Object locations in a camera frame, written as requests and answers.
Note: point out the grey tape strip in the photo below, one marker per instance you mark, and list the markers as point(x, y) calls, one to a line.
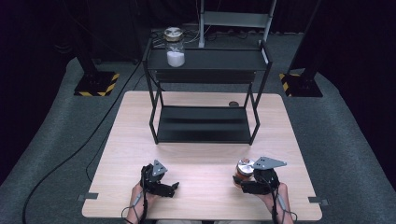
point(88, 196)
point(317, 200)

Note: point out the striped black stand base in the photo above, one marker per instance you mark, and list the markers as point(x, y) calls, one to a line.
point(300, 85)
point(96, 84)

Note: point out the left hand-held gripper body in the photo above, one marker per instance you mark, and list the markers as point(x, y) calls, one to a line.
point(157, 182)

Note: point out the glass jar of orange spice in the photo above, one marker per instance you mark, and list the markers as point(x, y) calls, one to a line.
point(244, 169)

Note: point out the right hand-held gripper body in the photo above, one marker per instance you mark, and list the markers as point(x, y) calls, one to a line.
point(264, 179)

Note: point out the black metal two-tier rack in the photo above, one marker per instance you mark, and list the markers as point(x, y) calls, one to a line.
point(202, 124)

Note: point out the small dark round object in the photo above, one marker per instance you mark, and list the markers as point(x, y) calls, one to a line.
point(233, 104)

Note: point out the person's left hand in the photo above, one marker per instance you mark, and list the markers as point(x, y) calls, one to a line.
point(137, 196)

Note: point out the grey metal stand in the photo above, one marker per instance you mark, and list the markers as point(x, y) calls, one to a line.
point(236, 19)

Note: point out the glass jar of white powder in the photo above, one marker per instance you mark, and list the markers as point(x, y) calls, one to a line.
point(175, 53)

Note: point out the person's right hand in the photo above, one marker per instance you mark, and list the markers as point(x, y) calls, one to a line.
point(274, 200)

